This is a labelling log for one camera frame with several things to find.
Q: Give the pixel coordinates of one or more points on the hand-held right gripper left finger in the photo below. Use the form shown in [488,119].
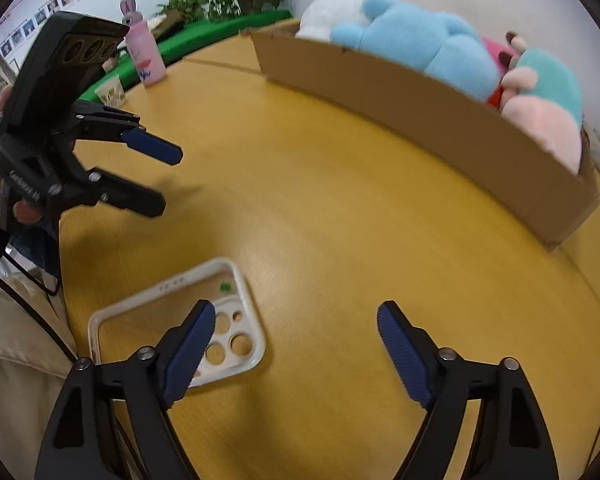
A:
[187,355]

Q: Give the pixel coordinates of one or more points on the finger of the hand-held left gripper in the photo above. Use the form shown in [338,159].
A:
[155,145]
[140,202]

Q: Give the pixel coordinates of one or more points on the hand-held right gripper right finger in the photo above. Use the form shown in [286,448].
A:
[405,355]

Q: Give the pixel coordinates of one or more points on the white plush toy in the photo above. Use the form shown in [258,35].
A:
[330,15]

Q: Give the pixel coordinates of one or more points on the cardboard box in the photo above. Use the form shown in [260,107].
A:
[405,105]

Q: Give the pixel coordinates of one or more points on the pink pig plush teal hat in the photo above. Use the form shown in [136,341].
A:
[545,115]

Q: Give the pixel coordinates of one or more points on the light blue plush toy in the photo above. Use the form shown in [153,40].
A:
[420,35]

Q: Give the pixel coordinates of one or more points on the pink plush bear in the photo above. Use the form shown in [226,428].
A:
[495,50]

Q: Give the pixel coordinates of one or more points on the person's left hand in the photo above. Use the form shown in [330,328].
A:
[27,211]

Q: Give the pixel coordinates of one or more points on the paper cup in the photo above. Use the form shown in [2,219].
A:
[111,94]

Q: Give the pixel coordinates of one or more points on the white phone case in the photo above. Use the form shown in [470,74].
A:
[254,322]

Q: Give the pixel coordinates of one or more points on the pink rabbit bottle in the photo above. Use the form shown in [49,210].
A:
[145,55]

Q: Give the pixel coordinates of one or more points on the green table cover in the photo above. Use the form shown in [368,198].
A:
[205,35]

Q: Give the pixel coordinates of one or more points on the brown box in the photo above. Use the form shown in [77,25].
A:
[170,25]

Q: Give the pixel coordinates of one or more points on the small potted plant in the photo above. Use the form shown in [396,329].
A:
[185,7]

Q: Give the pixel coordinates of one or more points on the person's beige jacket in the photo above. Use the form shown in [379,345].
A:
[15,360]

